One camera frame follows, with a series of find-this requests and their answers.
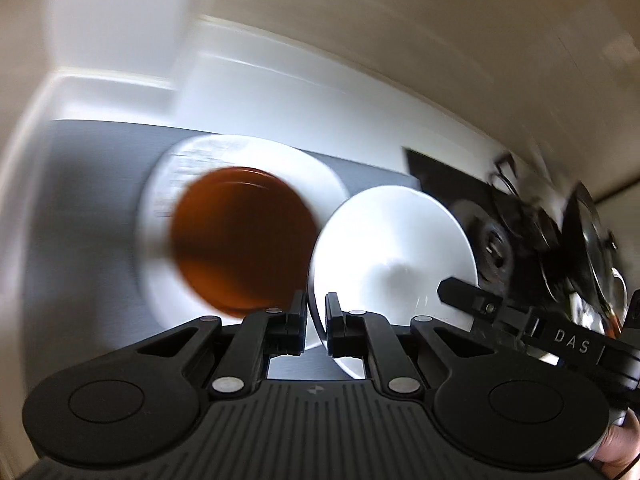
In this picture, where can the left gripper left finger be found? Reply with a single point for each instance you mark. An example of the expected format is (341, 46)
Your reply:
(287, 329)

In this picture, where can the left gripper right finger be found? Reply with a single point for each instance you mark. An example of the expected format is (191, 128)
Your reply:
(346, 332)

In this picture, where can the white plain bowl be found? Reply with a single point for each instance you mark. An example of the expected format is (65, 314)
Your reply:
(386, 250)

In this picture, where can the brown round plate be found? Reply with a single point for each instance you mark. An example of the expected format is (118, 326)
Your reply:
(242, 240)

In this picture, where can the white floral square plate front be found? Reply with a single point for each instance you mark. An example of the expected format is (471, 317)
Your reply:
(171, 300)

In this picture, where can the person right hand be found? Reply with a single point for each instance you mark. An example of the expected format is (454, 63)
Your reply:
(619, 447)

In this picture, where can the black wok with lid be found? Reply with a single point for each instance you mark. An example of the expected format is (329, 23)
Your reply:
(589, 254)

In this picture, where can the black gas cooktop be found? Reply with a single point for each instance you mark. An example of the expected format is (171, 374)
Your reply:
(516, 245)

